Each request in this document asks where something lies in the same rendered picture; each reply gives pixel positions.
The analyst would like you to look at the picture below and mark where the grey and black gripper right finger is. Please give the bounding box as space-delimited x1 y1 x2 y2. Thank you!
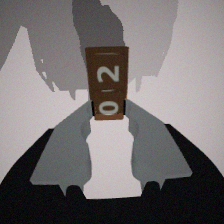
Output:
123 99 224 219

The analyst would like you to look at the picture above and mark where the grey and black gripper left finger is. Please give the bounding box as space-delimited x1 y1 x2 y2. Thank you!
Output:
0 100 94 224

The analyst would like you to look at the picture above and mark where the brown cube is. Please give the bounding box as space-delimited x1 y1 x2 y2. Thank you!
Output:
89 53 126 90
92 89 124 121

